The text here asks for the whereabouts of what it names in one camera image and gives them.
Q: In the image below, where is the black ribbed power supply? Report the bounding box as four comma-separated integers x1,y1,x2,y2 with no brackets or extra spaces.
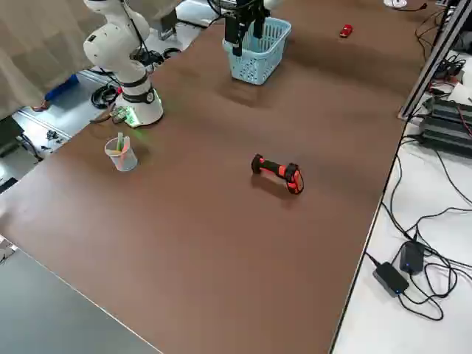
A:
423,96,472,125
418,116,472,160

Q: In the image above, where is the aluminium frame post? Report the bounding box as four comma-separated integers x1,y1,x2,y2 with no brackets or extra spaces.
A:
397,0,472,121

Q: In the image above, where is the light blue plastic basket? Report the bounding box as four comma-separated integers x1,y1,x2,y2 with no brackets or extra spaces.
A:
222,16,293,86

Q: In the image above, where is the beige curtain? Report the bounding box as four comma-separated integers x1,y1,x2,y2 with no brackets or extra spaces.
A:
0,0,185,119

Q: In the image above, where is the grey power adapter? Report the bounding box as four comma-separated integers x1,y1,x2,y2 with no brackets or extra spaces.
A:
372,261,411,298

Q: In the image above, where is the orange black barcode scanner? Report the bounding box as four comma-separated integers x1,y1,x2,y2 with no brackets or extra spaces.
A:
250,153,306,197

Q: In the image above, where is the black power adapter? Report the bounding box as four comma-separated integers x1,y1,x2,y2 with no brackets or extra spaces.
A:
399,240,427,275

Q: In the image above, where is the grey side table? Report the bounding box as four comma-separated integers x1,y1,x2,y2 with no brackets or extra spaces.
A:
0,246,164,354

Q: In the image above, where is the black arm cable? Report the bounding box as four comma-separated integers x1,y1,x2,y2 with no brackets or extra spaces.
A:
119,0,165,74

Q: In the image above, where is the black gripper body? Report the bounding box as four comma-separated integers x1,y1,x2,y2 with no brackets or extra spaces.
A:
225,0,267,19

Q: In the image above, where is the clear plastic measuring cup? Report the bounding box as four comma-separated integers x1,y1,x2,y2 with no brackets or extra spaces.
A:
104,134,139,173

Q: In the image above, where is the black adapter cable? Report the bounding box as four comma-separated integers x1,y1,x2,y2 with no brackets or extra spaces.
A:
397,254,472,322

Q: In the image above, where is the coiled black cable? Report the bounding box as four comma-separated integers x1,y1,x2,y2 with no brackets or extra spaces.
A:
91,82,123,111

